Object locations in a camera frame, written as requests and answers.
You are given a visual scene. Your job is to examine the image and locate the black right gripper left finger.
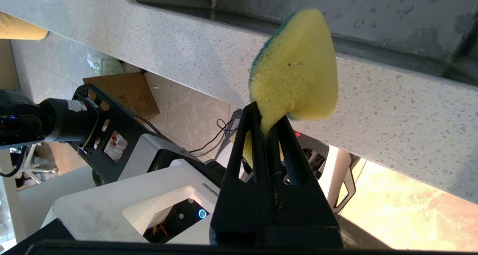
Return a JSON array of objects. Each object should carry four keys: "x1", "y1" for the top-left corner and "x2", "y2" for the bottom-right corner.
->
[{"x1": 209, "y1": 101, "x2": 275, "y2": 247}]

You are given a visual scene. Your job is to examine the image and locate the brown cardboard sheet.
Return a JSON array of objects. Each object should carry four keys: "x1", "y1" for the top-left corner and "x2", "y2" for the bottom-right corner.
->
[{"x1": 82, "y1": 72, "x2": 160, "y2": 120}]

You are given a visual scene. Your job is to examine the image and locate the yellow green sponge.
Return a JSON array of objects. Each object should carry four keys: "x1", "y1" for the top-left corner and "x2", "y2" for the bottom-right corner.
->
[{"x1": 230, "y1": 8, "x2": 339, "y2": 170}]

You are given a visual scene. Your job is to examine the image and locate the stainless steel sink basin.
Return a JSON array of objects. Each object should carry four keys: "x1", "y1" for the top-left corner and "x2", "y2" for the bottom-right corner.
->
[{"x1": 134, "y1": 0, "x2": 478, "y2": 87}]

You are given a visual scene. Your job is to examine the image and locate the white metal stand legs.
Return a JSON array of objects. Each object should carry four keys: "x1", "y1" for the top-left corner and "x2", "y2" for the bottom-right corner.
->
[{"x1": 11, "y1": 141, "x2": 58, "y2": 184}]

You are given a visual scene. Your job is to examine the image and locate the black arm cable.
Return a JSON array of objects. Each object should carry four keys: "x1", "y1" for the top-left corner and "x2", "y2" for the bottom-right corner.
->
[{"x1": 0, "y1": 145, "x2": 27, "y2": 178}]

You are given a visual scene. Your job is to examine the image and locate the tan yellow rounded object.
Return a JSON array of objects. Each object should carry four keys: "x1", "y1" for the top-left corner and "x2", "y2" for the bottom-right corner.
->
[{"x1": 0, "y1": 12, "x2": 49, "y2": 41}]

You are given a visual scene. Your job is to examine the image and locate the thin black floor cable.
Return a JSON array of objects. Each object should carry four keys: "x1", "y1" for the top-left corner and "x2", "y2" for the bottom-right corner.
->
[{"x1": 187, "y1": 117, "x2": 240, "y2": 155}]

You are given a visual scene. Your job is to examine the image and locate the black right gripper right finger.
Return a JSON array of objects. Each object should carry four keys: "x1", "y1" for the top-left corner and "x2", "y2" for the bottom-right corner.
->
[{"x1": 256, "y1": 115, "x2": 344, "y2": 248}]

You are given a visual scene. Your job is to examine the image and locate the crumpled clear plastic bag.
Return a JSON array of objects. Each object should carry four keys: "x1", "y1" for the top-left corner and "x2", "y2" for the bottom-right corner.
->
[{"x1": 87, "y1": 53, "x2": 124, "y2": 76}]

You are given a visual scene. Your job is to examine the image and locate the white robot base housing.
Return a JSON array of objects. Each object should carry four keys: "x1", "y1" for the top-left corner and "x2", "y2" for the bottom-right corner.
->
[{"x1": 41, "y1": 109, "x2": 357, "y2": 245}]

